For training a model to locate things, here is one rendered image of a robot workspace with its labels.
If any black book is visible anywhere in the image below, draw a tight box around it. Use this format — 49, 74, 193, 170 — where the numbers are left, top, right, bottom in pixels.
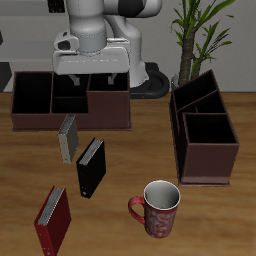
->
75, 137, 107, 200

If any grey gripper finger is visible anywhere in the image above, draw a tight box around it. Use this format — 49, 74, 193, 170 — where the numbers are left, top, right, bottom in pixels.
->
68, 74, 81, 87
107, 72, 118, 86

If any green pot plant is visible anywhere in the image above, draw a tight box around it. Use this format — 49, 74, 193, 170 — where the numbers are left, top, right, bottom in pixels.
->
170, 0, 237, 90

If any red book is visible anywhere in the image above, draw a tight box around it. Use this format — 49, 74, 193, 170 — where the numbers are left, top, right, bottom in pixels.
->
33, 185, 73, 256

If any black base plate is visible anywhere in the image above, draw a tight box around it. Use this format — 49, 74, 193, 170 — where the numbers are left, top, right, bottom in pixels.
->
128, 62, 171, 100

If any red patterned mug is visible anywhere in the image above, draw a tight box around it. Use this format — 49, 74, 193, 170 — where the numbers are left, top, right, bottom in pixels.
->
128, 179, 182, 239

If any wide dark brown desk caddy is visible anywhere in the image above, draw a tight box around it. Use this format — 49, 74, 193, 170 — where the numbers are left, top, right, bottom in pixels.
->
10, 70, 132, 132

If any grey-yellow book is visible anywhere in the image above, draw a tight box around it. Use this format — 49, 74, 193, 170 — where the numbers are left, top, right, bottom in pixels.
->
57, 114, 80, 165

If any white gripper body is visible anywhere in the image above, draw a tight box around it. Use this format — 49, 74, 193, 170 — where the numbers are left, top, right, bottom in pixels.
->
52, 45, 131, 76

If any narrow dark brown desk caddy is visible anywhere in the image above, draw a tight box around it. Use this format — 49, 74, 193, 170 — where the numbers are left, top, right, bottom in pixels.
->
169, 69, 241, 187

